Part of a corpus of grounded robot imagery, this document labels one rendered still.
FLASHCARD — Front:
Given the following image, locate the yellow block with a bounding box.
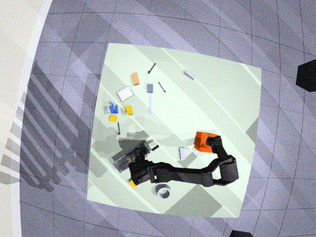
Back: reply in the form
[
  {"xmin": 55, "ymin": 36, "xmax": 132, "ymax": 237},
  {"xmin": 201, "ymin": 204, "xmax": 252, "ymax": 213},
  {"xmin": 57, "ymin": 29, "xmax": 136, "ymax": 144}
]
[
  {"xmin": 125, "ymin": 105, "xmax": 133, "ymax": 115},
  {"xmin": 129, "ymin": 180, "xmax": 137, "ymax": 188}
]

